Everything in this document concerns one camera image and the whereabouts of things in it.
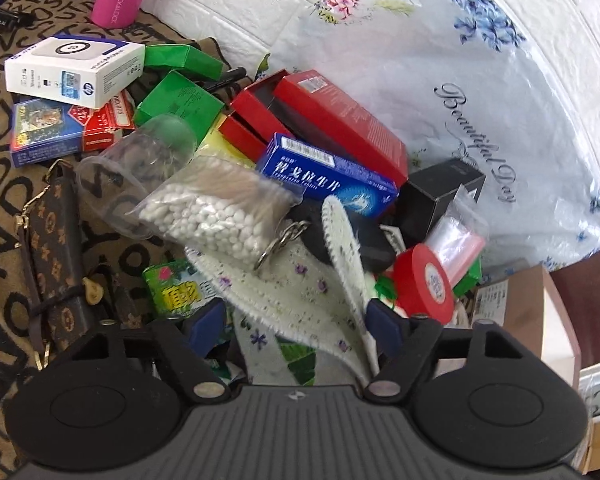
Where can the red tape roll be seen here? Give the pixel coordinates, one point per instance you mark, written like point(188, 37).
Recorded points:
point(425, 285)

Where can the floral plastic bag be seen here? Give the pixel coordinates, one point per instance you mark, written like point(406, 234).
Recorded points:
point(405, 60)

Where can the green plastic clip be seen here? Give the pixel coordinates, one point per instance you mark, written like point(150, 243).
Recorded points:
point(386, 287)

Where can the clear zip bag pack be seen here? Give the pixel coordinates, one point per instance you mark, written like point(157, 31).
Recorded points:
point(455, 240)

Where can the blue playing card box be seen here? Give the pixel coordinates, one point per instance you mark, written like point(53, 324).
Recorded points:
point(45, 130)

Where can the blue medicine box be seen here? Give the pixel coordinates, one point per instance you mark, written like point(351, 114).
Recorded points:
point(325, 175)

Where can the cotton swab bag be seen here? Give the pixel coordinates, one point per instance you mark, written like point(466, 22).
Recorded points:
point(215, 200)

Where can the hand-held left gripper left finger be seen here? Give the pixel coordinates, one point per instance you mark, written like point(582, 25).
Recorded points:
point(207, 320)

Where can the clear plastic cup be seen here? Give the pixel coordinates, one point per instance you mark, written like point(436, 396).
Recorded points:
point(125, 180)

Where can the brown monogram wallet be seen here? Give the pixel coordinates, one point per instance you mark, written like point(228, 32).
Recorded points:
point(55, 255)

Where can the red gift box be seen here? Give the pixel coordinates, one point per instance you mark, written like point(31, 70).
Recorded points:
point(340, 120)

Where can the red playing card box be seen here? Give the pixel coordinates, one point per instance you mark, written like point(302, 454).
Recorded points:
point(105, 127)

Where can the green box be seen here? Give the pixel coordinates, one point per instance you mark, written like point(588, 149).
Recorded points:
point(472, 275)
point(177, 102)
point(177, 55)

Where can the dark brown panel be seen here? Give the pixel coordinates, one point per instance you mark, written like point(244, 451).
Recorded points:
point(590, 300)

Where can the cardboard box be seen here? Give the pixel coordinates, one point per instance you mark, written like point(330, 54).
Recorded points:
point(530, 310)

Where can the black pouch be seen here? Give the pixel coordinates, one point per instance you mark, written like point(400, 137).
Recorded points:
point(365, 247)

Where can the white product box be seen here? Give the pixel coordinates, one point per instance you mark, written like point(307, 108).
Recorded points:
point(75, 67)

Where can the black box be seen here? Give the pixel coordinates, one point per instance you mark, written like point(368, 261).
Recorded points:
point(445, 185)

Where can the black marker pen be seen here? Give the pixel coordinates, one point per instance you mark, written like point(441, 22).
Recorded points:
point(225, 77)

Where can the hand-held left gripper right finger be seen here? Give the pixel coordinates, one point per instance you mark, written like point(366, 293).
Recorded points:
point(384, 325)

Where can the green flower print packet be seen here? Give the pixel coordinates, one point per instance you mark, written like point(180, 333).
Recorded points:
point(175, 290)

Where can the yellow packet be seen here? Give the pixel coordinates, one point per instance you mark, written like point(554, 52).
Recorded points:
point(225, 142)

